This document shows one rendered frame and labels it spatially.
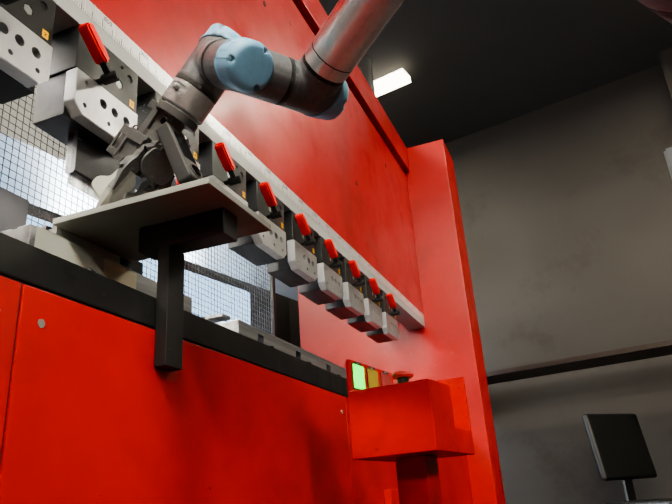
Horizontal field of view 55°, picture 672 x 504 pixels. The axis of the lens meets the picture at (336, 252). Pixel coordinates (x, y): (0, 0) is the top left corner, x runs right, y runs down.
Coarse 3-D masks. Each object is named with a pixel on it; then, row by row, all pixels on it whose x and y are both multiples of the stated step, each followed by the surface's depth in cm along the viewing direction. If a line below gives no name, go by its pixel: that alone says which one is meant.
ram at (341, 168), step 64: (64, 0) 103; (128, 0) 120; (192, 0) 145; (256, 0) 182; (128, 64) 116; (256, 128) 164; (320, 128) 213; (320, 192) 200; (384, 192) 279; (384, 256) 257
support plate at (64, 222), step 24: (168, 192) 87; (192, 192) 87; (216, 192) 88; (72, 216) 93; (96, 216) 92; (120, 216) 93; (144, 216) 93; (168, 216) 94; (240, 216) 95; (96, 240) 100; (120, 240) 100
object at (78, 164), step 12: (72, 132) 105; (72, 144) 104; (84, 144) 105; (96, 144) 108; (72, 156) 103; (84, 156) 104; (96, 156) 107; (108, 156) 110; (72, 168) 102; (84, 168) 104; (96, 168) 107; (108, 168) 110; (72, 180) 102; (84, 180) 104; (84, 192) 104
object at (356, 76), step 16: (304, 0) 218; (304, 16) 222; (320, 16) 232; (352, 80) 258; (368, 96) 278; (368, 112) 279; (384, 112) 302; (384, 128) 295; (400, 144) 322; (400, 160) 319
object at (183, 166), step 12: (168, 132) 100; (180, 132) 103; (168, 144) 99; (180, 144) 100; (168, 156) 99; (180, 156) 98; (192, 156) 102; (180, 168) 97; (192, 168) 98; (180, 180) 96; (192, 180) 97
